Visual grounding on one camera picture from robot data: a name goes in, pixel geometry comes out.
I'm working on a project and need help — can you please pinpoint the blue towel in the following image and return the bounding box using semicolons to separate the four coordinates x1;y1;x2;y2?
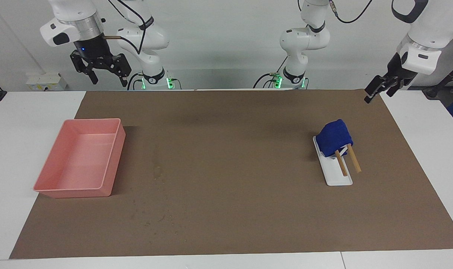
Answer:
315;119;354;158

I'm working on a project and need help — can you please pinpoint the black tripod stand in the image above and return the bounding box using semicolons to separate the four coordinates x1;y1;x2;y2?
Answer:
422;59;453;100

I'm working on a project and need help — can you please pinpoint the wooden rack rod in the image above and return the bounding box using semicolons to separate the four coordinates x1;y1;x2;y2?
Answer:
347;144;362;173
335;149;348;177

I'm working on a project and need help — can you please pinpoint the pink plastic bin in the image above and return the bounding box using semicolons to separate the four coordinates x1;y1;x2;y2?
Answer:
33;118;126;198

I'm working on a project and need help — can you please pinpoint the brown table mat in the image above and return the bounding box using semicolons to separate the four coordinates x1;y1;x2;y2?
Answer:
9;89;453;259

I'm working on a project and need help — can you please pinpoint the black base cable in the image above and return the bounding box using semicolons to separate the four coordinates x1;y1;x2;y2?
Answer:
127;72;143;90
253;56;288;89

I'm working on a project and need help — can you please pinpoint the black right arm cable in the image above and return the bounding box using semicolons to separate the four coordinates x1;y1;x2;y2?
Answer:
107;0;148;55

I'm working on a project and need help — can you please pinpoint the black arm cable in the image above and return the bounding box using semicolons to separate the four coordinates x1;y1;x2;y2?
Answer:
107;0;148;55
329;0;373;24

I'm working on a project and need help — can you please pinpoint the white wall socket box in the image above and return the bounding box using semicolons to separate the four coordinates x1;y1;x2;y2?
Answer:
26;73;67;91

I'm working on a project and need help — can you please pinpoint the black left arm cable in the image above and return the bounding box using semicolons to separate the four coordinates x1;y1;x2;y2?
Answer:
329;0;373;24

